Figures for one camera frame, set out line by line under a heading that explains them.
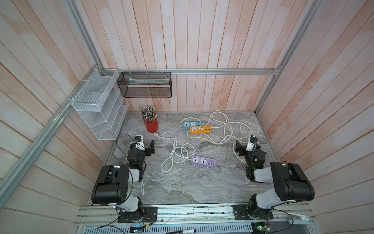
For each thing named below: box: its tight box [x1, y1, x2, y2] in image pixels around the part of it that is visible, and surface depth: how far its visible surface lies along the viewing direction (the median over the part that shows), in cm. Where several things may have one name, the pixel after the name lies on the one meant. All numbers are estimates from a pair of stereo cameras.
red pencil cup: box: [143, 119, 159, 133], surface depth 109 cm
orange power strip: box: [189, 125, 212, 135], surface depth 108 cm
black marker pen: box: [166, 228, 197, 234], surface depth 70 cm
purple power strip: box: [190, 155, 217, 169], surface depth 92 cm
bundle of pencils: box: [139, 106, 158, 123], surface depth 97 cm
